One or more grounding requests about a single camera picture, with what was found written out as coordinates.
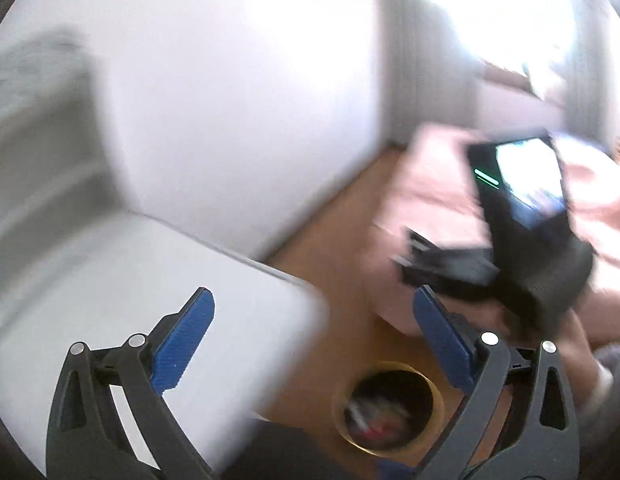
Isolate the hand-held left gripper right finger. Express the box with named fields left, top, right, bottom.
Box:
left=412, top=284, right=582, bottom=480

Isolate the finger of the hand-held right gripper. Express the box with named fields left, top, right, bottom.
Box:
left=405, top=227, right=497, bottom=264
left=391, top=256, right=501, bottom=304

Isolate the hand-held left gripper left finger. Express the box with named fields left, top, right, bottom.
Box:
left=46, top=286, right=217, bottom=480

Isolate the round yellow-rimmed bin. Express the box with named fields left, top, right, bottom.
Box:
left=331, top=360, right=447, bottom=457

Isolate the person's right forearm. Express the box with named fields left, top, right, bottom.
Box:
left=572, top=312, right=620, bottom=441

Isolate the person's right hand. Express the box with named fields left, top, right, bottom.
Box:
left=435, top=295, right=576, bottom=352

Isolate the pink bed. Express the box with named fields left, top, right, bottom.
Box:
left=367, top=122, right=620, bottom=341

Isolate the white shelf unit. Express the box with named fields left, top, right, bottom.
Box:
left=0, top=30, right=120, bottom=321

